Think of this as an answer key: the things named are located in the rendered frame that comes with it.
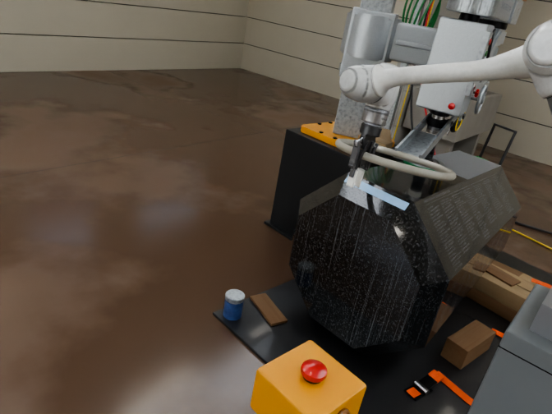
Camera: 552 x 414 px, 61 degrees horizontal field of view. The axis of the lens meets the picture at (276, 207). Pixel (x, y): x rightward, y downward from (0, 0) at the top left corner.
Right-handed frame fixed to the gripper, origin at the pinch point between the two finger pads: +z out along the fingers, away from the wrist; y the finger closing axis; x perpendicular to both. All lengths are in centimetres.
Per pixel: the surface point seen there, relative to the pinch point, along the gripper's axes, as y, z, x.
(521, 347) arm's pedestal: -2, 27, -71
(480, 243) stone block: 80, 22, -27
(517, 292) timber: 152, 56, -37
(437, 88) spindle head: 71, -42, 15
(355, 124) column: 114, -11, 82
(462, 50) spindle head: 70, -60, 9
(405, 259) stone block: 32.2, 30.2, -15.4
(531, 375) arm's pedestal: -1, 33, -76
